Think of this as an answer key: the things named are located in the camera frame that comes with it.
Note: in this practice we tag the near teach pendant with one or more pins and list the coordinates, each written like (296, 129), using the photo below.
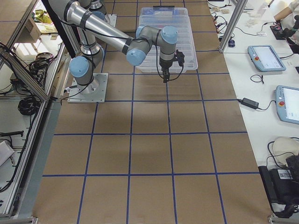
(287, 103)

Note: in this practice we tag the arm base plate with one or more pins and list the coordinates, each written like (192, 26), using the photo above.
(94, 93)
(111, 21)

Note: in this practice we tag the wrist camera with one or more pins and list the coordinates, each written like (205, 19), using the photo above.
(180, 58)

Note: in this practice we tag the teach pendant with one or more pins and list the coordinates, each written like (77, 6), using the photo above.
(287, 103)
(265, 59)

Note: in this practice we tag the black power adapter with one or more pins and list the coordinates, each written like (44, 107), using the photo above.
(250, 103)

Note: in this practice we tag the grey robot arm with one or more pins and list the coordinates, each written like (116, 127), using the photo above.
(89, 17)
(97, 7)

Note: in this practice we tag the aluminium frame post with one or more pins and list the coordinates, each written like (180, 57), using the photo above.
(232, 24)

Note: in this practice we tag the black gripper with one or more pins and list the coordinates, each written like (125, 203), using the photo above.
(165, 64)

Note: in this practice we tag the clear plastic storage box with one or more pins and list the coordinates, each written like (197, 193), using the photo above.
(163, 11)

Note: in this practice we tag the clear plastic box lid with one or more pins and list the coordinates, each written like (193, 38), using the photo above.
(170, 33)

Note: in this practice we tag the far teach pendant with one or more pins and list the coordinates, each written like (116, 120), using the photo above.
(265, 59)

